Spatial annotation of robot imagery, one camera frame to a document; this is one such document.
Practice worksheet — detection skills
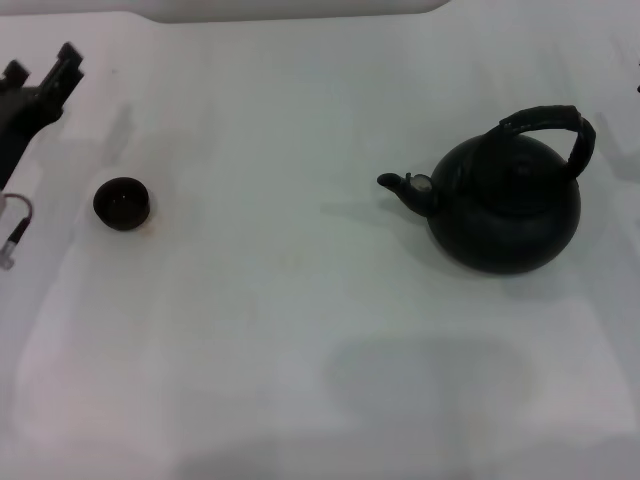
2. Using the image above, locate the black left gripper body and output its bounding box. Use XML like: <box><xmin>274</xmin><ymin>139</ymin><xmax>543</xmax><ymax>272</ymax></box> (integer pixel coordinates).
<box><xmin>0</xmin><ymin>83</ymin><xmax>65</xmax><ymax>187</ymax></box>

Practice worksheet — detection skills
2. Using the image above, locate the small dark teacup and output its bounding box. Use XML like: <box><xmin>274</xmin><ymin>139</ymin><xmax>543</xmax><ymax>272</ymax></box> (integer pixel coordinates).
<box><xmin>92</xmin><ymin>176</ymin><xmax>153</xmax><ymax>234</ymax></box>

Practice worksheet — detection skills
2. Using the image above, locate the black round teapot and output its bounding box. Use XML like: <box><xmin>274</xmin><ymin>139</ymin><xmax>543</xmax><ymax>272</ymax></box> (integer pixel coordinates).
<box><xmin>376</xmin><ymin>104</ymin><xmax>598</xmax><ymax>276</ymax></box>

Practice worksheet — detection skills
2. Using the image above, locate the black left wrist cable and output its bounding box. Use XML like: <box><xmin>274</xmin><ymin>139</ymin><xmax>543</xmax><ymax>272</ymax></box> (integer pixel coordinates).
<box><xmin>0</xmin><ymin>192</ymin><xmax>34</xmax><ymax>272</ymax></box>

